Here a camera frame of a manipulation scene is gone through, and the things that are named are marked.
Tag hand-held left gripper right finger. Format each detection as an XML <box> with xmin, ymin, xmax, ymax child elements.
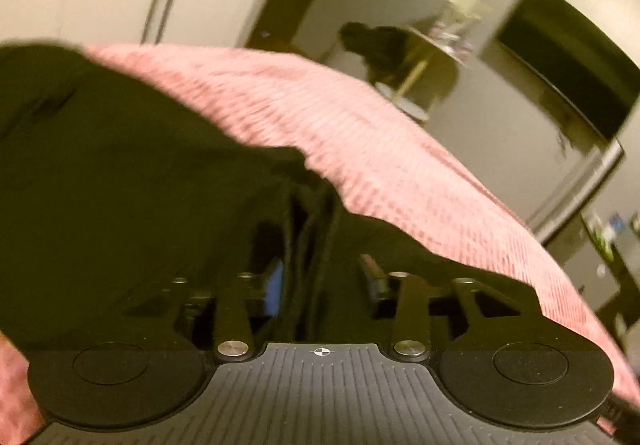
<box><xmin>358</xmin><ymin>253</ymin><xmax>544</xmax><ymax>367</ymax></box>

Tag white wooden-legged side table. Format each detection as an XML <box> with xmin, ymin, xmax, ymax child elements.
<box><xmin>376</xmin><ymin>22</ymin><xmax>478</xmax><ymax>122</ymax></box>

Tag black pants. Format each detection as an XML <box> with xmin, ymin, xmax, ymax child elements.
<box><xmin>0</xmin><ymin>42</ymin><xmax>542</xmax><ymax>362</ymax></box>

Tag grey cabinet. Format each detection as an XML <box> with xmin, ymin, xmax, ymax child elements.
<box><xmin>542</xmin><ymin>211</ymin><xmax>640</xmax><ymax>343</ymax></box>

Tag pink ribbed blanket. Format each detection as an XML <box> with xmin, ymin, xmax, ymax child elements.
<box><xmin>0</xmin><ymin>43</ymin><xmax>640</xmax><ymax>445</ymax></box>

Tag clear plastic container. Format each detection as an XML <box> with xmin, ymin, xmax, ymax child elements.
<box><xmin>436</xmin><ymin>0</ymin><xmax>493</xmax><ymax>48</ymax></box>

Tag black wall television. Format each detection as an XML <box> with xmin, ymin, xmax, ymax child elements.
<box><xmin>492</xmin><ymin>0</ymin><xmax>640</xmax><ymax>142</ymax></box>

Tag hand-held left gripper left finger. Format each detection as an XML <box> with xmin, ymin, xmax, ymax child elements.
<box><xmin>120</xmin><ymin>259</ymin><xmax>287</xmax><ymax>367</ymax></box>

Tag black cloth pile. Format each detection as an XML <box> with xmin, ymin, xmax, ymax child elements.
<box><xmin>339</xmin><ymin>22</ymin><xmax>418</xmax><ymax>87</ymax></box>

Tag white tower heater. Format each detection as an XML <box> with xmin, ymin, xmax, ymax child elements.
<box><xmin>527</xmin><ymin>139</ymin><xmax>626</xmax><ymax>238</ymax></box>

